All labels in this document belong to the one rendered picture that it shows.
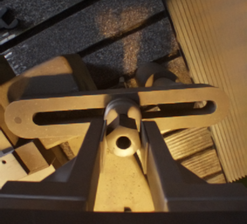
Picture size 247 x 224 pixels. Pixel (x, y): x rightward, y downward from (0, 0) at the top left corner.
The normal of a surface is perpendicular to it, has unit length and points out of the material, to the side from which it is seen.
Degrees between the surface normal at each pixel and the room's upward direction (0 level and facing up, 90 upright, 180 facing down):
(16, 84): 0
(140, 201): 0
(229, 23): 61
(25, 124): 0
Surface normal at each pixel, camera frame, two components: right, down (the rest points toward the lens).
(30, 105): 0.01, 0.28
